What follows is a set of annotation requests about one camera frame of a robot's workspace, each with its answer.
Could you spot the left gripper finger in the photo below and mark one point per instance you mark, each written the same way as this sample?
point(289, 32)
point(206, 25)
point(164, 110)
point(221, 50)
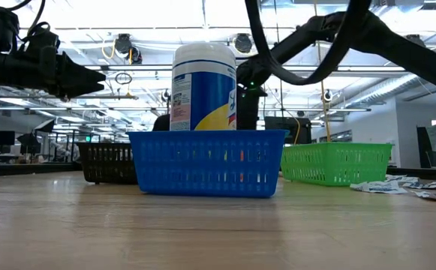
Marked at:
point(79, 92)
point(75, 75)

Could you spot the blue plastic basket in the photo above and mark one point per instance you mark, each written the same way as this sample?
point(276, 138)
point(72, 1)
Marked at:
point(206, 165)

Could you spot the small black monitor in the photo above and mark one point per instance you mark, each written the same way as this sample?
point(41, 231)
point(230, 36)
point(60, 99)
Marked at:
point(0, 138)

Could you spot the black equipment silhouette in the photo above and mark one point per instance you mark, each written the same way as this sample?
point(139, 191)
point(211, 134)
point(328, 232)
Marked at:
point(29, 142)

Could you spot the black display screen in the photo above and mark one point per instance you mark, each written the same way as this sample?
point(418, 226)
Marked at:
point(285, 129)

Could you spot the green plastic basket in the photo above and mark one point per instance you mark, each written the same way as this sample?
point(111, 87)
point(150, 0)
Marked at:
point(334, 165)

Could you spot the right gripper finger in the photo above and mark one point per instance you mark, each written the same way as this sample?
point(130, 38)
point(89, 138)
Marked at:
point(247, 120)

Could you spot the black plastic basket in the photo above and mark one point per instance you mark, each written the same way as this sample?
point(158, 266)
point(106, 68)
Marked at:
point(105, 163)

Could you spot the dark room divider panel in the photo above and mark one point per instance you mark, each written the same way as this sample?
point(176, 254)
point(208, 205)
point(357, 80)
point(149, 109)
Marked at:
point(424, 146)

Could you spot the person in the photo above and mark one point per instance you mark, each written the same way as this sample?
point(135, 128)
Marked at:
point(162, 123)

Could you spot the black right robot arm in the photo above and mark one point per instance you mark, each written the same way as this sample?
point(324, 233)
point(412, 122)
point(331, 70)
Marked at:
point(409, 48)

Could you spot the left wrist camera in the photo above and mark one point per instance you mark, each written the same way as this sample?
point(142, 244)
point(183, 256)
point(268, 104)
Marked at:
point(41, 37)

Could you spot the white disinfecting wipes canister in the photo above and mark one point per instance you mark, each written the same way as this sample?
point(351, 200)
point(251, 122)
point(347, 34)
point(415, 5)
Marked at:
point(202, 90)

